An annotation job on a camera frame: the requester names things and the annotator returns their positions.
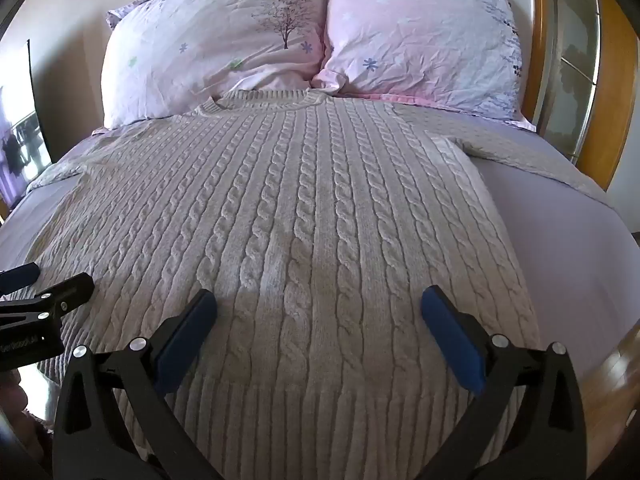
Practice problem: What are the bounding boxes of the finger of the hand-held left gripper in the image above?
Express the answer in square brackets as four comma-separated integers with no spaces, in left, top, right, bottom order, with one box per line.
[0,262,41,297]
[0,273,95,332]

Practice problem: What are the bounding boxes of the wall poster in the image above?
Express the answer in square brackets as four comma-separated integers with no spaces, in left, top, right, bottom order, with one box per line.
[0,39,53,211]

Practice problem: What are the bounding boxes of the person's left hand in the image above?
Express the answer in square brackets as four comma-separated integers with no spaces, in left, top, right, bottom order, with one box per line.
[0,366,37,453]

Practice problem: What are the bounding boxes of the grey cable-knit sweater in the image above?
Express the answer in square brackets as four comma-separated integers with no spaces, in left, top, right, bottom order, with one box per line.
[24,89,612,480]

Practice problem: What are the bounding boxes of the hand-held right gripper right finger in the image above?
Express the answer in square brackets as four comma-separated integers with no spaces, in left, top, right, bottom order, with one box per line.
[421,285,587,480]

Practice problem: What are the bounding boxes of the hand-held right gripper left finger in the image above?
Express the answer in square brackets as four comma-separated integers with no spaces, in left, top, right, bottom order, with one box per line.
[52,288,224,480]

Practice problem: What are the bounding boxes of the pink pillow with flower print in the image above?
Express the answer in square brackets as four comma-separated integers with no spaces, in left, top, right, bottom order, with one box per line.
[312,0,537,132]

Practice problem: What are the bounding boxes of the wooden headboard with mirror panels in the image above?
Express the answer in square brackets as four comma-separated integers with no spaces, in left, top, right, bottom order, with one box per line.
[527,0,636,192]

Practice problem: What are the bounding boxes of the pink pillow with tree print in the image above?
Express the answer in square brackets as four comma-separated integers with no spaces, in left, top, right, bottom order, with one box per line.
[93,0,328,135]

